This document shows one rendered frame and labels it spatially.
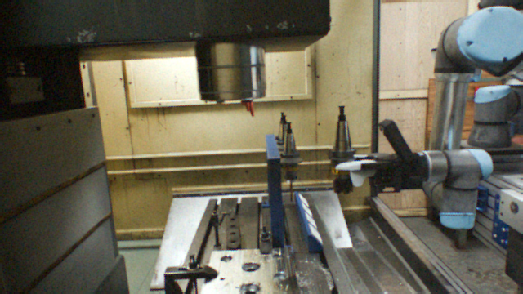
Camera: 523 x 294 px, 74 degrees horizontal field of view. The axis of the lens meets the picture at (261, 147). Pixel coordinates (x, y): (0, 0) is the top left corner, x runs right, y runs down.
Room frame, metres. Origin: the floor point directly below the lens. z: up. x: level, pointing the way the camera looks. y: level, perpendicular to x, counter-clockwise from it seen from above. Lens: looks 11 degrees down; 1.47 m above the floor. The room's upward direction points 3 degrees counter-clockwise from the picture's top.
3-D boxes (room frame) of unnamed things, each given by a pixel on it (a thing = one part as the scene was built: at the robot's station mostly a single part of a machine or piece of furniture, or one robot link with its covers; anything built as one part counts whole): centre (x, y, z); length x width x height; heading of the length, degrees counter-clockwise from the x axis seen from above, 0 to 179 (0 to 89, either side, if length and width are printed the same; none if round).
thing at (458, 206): (0.82, -0.48, 1.14); 0.11 x 0.08 x 0.11; 173
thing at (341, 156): (0.81, -0.19, 1.29); 0.06 x 0.06 x 0.03
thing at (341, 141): (0.81, -0.19, 1.33); 0.04 x 0.04 x 0.07
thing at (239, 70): (0.82, 0.06, 1.49); 0.16 x 0.16 x 0.12
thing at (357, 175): (0.77, -0.22, 1.24); 0.09 x 0.03 x 0.06; 103
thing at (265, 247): (0.96, 0.00, 0.97); 0.13 x 0.03 x 0.15; 0
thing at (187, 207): (1.47, 0.05, 0.75); 0.89 x 0.70 x 0.26; 90
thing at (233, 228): (1.13, 0.11, 0.93); 0.26 x 0.05 x 0.06; 5
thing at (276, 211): (1.07, -0.04, 1.05); 0.10 x 0.05 x 0.30; 90
